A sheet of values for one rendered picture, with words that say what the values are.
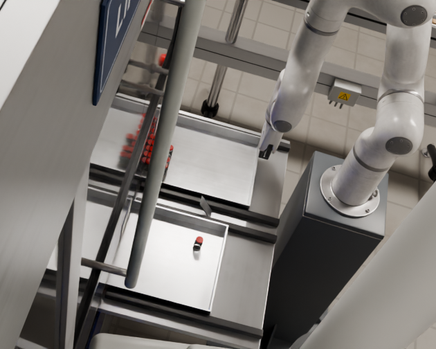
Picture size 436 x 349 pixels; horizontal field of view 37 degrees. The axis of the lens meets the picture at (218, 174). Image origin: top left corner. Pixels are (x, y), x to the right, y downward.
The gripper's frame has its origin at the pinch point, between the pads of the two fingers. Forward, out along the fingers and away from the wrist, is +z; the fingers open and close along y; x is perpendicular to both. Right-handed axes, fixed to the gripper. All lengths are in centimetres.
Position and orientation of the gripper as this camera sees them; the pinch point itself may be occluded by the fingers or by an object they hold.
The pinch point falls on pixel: (264, 152)
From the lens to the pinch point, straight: 193.5
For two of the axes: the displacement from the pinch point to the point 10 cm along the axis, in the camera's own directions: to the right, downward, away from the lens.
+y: -1.8, 7.7, -6.2
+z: -2.0, 5.9, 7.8
